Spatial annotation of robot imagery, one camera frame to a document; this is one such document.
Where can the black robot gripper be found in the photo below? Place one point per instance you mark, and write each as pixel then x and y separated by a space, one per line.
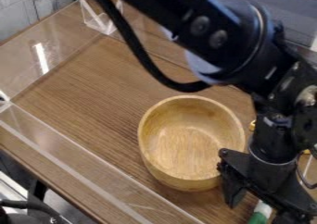
pixel 270 181

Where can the green Expo marker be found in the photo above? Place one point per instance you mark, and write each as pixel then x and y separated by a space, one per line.
pixel 261 214

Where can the brown wooden bowl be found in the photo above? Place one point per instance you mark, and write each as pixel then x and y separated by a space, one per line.
pixel 182 132

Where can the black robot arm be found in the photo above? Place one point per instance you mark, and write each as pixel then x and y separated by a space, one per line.
pixel 241 48

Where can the yellow blue fish toy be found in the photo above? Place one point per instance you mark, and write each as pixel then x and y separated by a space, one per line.
pixel 252 128

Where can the black table leg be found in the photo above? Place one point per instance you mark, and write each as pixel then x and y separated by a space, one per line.
pixel 39 189

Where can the clear acrylic tray wall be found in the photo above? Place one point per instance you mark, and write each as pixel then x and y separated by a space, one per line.
pixel 74 93

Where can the clear acrylic corner bracket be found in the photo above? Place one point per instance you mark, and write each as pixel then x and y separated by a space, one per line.
pixel 95 21

